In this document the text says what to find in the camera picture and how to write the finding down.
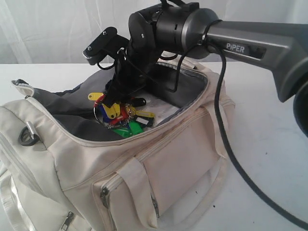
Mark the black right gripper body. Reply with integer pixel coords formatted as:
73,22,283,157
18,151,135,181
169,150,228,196
104,48,159,101

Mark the colourful key tag bunch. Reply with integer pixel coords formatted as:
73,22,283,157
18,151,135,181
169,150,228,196
88,92,155,138

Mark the cream fabric duffel bag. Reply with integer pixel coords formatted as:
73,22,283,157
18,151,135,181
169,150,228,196
0,61,228,231

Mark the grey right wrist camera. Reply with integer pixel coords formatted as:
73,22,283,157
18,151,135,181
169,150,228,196
83,27,129,65

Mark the dark right arm cable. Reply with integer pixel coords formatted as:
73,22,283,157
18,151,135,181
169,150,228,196
96,19,308,228

